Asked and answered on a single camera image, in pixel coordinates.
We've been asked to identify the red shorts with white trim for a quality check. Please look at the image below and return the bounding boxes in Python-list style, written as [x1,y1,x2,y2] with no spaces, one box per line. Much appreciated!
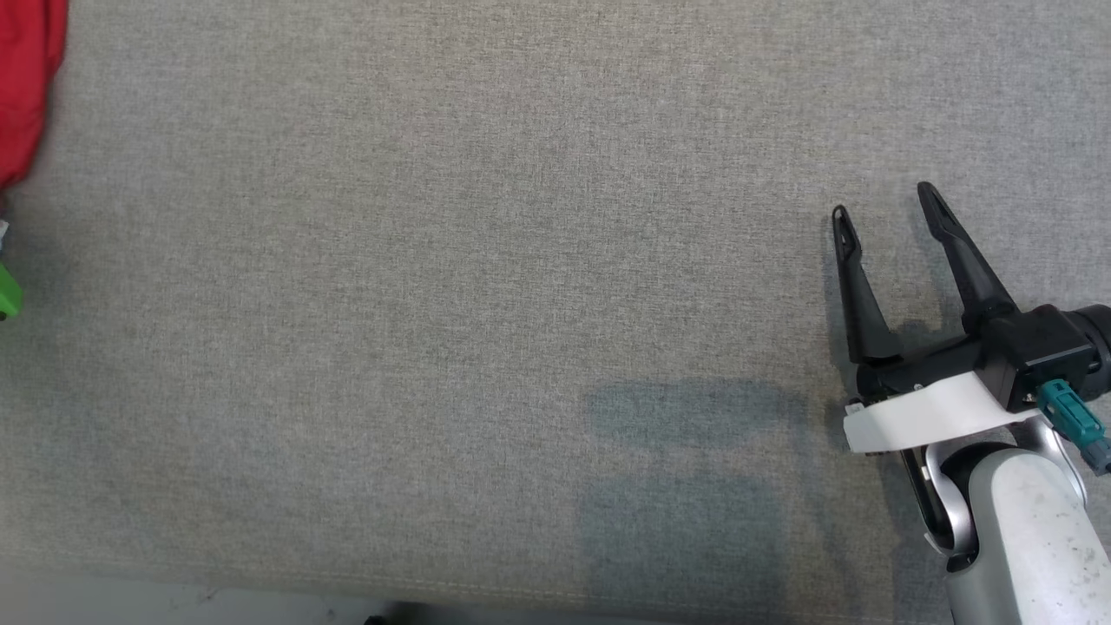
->
[0,0,69,189]

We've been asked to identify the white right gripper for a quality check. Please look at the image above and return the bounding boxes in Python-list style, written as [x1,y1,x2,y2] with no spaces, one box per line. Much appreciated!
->
[830,181,1043,557]

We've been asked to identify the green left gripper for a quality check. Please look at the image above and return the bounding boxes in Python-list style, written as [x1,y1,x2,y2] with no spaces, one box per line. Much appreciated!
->
[0,264,24,323]

